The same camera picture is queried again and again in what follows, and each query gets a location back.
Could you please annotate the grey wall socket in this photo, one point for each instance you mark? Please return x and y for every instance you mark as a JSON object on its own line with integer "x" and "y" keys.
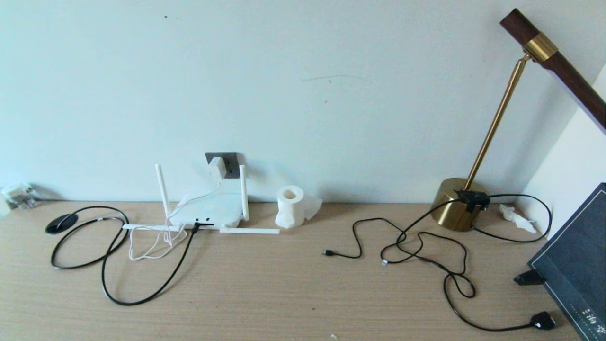
{"x": 232, "y": 163}

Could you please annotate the white router with antennas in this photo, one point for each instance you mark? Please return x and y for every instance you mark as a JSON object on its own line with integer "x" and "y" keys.
{"x": 213, "y": 210}

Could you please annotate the crumpled white tissue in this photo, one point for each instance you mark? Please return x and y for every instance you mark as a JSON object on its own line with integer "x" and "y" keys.
{"x": 518, "y": 218}

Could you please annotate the white toilet paper roll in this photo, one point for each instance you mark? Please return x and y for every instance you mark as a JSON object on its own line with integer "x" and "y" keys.
{"x": 289, "y": 208}

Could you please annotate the brass desk lamp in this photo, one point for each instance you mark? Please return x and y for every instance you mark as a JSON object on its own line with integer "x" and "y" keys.
{"x": 454, "y": 208}

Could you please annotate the black plastic clip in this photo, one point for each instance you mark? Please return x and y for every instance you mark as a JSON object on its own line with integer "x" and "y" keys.
{"x": 529, "y": 278}

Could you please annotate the crumpled clear plastic wrapper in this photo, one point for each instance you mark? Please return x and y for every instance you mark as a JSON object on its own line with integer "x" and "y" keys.
{"x": 16, "y": 195}

